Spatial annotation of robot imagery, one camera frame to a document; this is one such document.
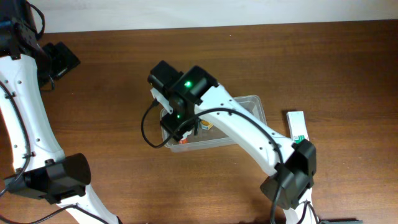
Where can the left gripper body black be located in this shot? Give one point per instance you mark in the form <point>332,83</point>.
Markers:
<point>62,59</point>

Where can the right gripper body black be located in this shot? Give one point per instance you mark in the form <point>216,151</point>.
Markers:
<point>173,125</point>

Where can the small gold-lidded balm jar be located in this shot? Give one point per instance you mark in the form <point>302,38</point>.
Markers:
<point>205,125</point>

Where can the white medicine box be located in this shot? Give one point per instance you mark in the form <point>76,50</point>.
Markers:
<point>297,126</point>

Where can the orange tube white cap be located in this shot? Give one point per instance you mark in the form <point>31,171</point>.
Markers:
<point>183,140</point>

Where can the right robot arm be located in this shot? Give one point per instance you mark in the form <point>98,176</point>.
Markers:
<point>196,96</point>

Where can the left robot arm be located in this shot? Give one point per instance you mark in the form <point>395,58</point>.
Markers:
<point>42,170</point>

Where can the clear plastic container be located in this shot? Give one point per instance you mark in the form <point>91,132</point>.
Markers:
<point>213,137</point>

